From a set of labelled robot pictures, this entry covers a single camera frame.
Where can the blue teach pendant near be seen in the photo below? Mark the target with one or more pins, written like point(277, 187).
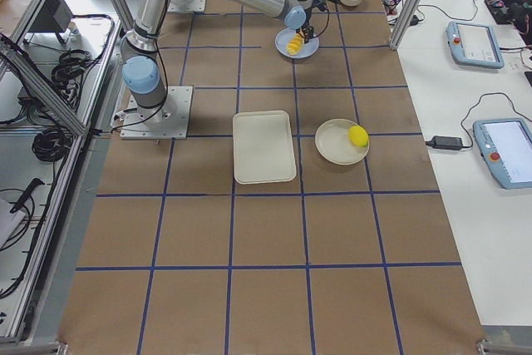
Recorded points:
point(505, 146)

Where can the white round plate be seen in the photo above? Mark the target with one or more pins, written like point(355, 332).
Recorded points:
point(332, 142)

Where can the white rectangular tray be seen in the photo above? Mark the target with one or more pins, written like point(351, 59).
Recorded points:
point(263, 147)

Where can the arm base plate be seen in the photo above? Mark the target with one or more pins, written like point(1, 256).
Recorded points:
point(186, 6)
point(171, 122)

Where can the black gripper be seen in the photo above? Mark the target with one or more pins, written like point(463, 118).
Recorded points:
point(307, 19)

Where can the yellow lemon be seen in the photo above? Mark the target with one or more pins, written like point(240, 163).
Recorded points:
point(358, 136)

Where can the blue teach pendant far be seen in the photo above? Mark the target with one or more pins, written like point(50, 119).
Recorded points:
point(474, 45)

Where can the striped orange bread roll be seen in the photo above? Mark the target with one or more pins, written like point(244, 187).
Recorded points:
point(295, 44)

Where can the light blue plate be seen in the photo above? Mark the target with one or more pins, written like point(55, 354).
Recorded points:
point(285, 35)

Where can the blue teach pendant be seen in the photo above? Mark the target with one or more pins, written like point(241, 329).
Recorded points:
point(505, 146)
point(474, 45)

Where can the black power brick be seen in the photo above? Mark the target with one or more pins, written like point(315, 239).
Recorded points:
point(445, 143)

